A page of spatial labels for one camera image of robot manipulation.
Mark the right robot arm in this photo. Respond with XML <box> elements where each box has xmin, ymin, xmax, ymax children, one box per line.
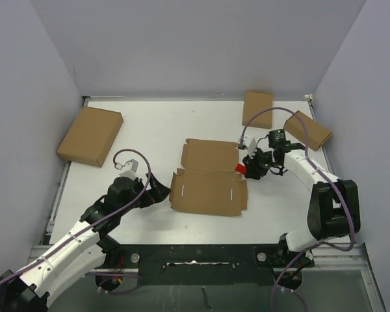
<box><xmin>236</xmin><ymin>129</ymin><xmax>361</xmax><ymax>266</ymax></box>

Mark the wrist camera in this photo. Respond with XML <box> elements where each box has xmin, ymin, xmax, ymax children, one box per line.
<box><xmin>238</xmin><ymin>135</ymin><xmax>257</xmax><ymax>158</ymax></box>
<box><xmin>114</xmin><ymin>159</ymin><xmax>138</xmax><ymax>180</ymax></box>

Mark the small folded cardboard box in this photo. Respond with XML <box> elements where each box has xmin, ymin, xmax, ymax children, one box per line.
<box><xmin>283</xmin><ymin>110</ymin><xmax>332</xmax><ymax>151</ymax></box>

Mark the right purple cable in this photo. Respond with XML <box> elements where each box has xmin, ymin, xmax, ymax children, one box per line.
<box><xmin>240</xmin><ymin>107</ymin><xmax>358</xmax><ymax>312</ymax></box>

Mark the large folded cardboard box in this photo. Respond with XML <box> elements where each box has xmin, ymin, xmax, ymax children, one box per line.
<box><xmin>57</xmin><ymin>106</ymin><xmax>124</xmax><ymax>168</ymax></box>

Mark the aluminium table frame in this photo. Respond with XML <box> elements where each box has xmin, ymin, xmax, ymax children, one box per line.
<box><xmin>9</xmin><ymin>94</ymin><xmax>386</xmax><ymax>312</ymax></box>

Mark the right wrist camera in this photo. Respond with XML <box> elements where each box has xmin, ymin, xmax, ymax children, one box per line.
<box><xmin>238</xmin><ymin>135</ymin><xmax>257</xmax><ymax>158</ymax></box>

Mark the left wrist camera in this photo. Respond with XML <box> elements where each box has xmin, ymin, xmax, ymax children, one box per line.
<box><xmin>114</xmin><ymin>159</ymin><xmax>138</xmax><ymax>180</ymax></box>

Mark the purple cable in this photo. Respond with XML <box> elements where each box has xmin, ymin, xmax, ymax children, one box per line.
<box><xmin>240</xmin><ymin>107</ymin><xmax>358</xmax><ymax>312</ymax></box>
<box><xmin>0</xmin><ymin>148</ymin><xmax>152</xmax><ymax>296</ymax></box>

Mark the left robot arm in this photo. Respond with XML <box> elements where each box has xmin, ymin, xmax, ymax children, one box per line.
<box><xmin>0</xmin><ymin>174</ymin><xmax>170</xmax><ymax>311</ymax></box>

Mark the upright folded cardboard box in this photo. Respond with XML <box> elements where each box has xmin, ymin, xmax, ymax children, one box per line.
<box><xmin>242</xmin><ymin>90</ymin><xmax>274</xmax><ymax>129</ymax></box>

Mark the small red block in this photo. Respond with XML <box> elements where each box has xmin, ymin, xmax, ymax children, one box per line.
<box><xmin>235</xmin><ymin>163</ymin><xmax>246</xmax><ymax>175</ymax></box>

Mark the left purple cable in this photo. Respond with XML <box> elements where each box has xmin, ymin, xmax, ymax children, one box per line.
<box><xmin>0</xmin><ymin>148</ymin><xmax>152</xmax><ymax>296</ymax></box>

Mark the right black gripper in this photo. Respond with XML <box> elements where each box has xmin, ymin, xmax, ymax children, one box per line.
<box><xmin>242</xmin><ymin>147</ymin><xmax>278</xmax><ymax>179</ymax></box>

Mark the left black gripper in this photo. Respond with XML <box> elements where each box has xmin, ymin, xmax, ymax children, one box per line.
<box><xmin>119</xmin><ymin>172</ymin><xmax>170</xmax><ymax>215</ymax></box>

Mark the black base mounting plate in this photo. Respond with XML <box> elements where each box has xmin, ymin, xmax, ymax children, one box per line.
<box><xmin>97</xmin><ymin>244</ymin><xmax>315</xmax><ymax>289</ymax></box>

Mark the brown cardboard box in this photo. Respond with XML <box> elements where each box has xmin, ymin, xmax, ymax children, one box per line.
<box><xmin>169</xmin><ymin>138</ymin><xmax>248</xmax><ymax>216</ymax></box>

